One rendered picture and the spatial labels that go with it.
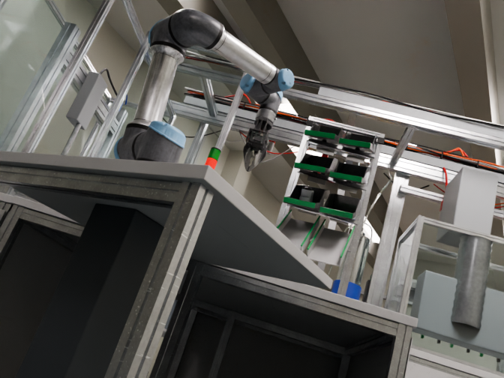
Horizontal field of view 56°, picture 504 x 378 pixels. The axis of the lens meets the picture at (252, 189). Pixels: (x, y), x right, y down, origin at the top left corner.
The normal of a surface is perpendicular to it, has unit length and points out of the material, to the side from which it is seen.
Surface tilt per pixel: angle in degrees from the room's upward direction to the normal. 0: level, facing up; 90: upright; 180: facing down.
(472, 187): 90
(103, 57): 90
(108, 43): 90
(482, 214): 90
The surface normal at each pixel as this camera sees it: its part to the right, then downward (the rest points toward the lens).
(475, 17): -0.30, 0.89
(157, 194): -0.45, -0.45
